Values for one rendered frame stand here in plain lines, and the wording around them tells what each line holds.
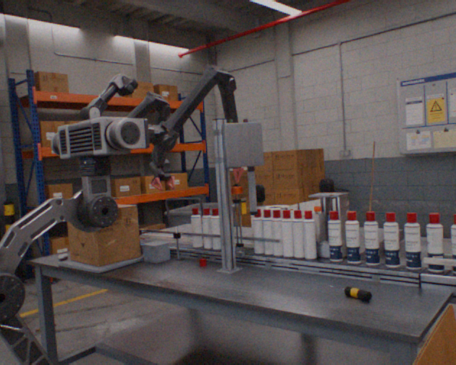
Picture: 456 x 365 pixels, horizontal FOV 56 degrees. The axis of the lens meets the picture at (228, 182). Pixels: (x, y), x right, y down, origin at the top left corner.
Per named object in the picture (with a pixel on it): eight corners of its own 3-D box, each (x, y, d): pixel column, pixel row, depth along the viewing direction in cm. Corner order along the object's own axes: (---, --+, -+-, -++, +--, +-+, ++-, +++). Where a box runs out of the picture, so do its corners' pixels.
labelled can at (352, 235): (362, 261, 170) (360, 211, 169) (357, 265, 166) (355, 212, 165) (350, 261, 173) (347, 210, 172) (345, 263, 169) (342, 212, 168)
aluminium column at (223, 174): (236, 269, 191) (226, 119, 188) (230, 271, 188) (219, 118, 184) (229, 268, 194) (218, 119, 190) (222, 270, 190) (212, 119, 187)
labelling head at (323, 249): (352, 252, 186) (349, 193, 185) (340, 258, 176) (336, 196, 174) (323, 250, 195) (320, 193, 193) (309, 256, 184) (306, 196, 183)
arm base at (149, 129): (134, 149, 180) (132, 120, 179) (150, 148, 186) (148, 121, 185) (146, 148, 174) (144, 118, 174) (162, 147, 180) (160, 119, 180)
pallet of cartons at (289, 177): (333, 246, 607) (327, 148, 600) (306, 259, 541) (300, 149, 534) (261, 240, 680) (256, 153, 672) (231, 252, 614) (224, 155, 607)
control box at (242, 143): (264, 165, 187) (261, 122, 186) (227, 168, 182) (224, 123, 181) (256, 165, 196) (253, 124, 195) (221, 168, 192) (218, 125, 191)
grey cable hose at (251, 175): (259, 214, 186) (256, 166, 185) (255, 215, 183) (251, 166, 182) (252, 214, 188) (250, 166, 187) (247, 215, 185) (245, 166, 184)
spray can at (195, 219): (205, 246, 222) (202, 207, 221) (198, 248, 218) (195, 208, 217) (197, 245, 225) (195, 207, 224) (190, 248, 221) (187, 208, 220)
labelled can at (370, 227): (381, 263, 165) (379, 211, 164) (377, 266, 161) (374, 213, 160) (368, 262, 168) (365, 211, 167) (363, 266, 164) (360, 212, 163)
